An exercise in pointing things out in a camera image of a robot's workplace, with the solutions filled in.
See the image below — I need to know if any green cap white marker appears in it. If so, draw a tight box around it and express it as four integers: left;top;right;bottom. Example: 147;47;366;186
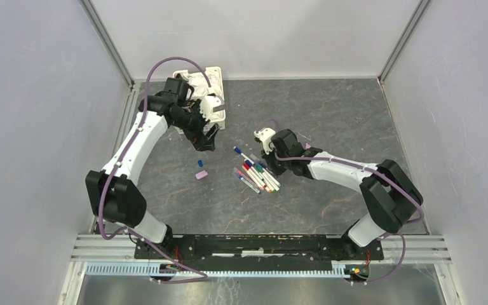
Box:
254;163;280;191

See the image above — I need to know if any black mounting base plate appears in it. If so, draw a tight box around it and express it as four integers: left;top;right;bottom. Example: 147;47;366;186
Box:
133;234;384;273

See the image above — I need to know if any white plastic basket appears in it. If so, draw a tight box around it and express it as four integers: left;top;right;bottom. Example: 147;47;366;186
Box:
172;66;226;133

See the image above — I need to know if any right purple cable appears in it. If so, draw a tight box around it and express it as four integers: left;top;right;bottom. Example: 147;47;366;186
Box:
254;118;426;286

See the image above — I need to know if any grey blue pen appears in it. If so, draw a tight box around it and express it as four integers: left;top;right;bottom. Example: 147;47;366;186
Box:
233;167;262;194

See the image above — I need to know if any purple cable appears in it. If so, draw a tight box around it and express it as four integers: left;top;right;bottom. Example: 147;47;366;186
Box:
97;56;214;285
254;118;426;286

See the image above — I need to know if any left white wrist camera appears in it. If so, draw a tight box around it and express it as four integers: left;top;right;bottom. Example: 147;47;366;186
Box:
200;94;226;123

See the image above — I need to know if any blue cap white marker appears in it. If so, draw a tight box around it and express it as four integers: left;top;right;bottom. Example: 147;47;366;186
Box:
233;146;254;163

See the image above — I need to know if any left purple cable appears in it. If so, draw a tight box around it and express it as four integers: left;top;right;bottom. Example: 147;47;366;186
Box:
97;56;214;285

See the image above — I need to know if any pink highlighter cap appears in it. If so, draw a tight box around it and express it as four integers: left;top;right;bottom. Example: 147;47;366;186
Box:
195;170;208;180

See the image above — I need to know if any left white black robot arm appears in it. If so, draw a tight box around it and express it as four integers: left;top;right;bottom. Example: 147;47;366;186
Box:
85;74;224;259

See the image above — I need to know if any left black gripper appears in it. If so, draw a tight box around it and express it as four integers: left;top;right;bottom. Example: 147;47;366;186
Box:
172;100;220;152

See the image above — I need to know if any red cap white marker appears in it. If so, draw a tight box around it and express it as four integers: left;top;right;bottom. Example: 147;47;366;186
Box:
242;163;271;193

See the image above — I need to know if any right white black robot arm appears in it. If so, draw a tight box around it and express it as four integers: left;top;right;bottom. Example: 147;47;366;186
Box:
254;128;424;259

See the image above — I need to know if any white crumpled cloth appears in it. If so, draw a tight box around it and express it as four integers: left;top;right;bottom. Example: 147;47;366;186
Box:
181;68;224;100

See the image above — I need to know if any white slotted cable duct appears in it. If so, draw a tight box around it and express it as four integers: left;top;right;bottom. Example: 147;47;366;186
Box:
85;262;350;280

